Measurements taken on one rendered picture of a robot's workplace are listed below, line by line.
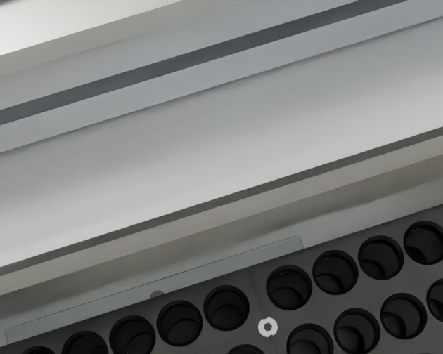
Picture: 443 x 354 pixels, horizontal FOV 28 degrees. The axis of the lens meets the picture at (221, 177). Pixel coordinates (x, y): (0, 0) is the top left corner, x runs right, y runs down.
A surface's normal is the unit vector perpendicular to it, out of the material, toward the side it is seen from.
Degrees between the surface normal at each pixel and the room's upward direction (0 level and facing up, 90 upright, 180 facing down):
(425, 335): 0
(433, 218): 0
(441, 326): 0
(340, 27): 90
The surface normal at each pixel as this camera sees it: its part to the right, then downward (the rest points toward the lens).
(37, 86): 0.31, 0.90
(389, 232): -0.03, -0.30
